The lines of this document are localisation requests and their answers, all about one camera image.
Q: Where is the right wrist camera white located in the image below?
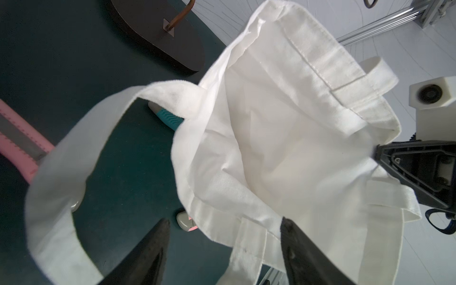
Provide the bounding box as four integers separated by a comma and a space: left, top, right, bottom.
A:
409, 76, 456, 141

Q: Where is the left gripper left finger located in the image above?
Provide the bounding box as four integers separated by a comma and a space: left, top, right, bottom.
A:
99, 218, 171, 285

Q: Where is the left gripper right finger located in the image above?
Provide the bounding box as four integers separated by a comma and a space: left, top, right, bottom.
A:
280, 217, 355, 285

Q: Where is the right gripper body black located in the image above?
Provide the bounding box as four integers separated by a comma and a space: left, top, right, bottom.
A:
374, 140, 456, 213

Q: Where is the white cloth tote pouch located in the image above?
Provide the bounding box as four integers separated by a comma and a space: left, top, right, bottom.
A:
24, 1, 422, 285

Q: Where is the copper wire glass stand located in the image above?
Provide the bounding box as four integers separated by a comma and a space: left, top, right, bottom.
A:
107, 0, 205, 72

